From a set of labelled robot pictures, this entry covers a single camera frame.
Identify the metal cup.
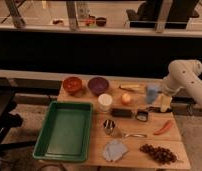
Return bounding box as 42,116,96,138
103,119,115,135

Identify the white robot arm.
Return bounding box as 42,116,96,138
161,60,202,108

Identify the black rectangular block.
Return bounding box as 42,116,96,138
111,108,132,118

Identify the light blue cup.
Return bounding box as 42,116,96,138
146,84,160,104

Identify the small black square container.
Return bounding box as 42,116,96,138
136,109,149,122

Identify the purple bowl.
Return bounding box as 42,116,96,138
88,77,109,96

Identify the yellow corn cob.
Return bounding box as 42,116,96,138
119,84,145,93

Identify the light blue towel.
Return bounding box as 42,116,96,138
102,140,128,162

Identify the white cup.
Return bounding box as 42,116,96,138
98,94,113,112

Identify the green plastic tray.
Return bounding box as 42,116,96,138
33,101,93,163

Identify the metal spoon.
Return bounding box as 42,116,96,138
121,133,147,138

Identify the orange round fruit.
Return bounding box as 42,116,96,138
121,93,132,105

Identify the red bowl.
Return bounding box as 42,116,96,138
63,77,83,94

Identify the black chair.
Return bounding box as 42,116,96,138
0,87,38,171

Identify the bunch of dark grapes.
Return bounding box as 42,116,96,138
140,144,177,164

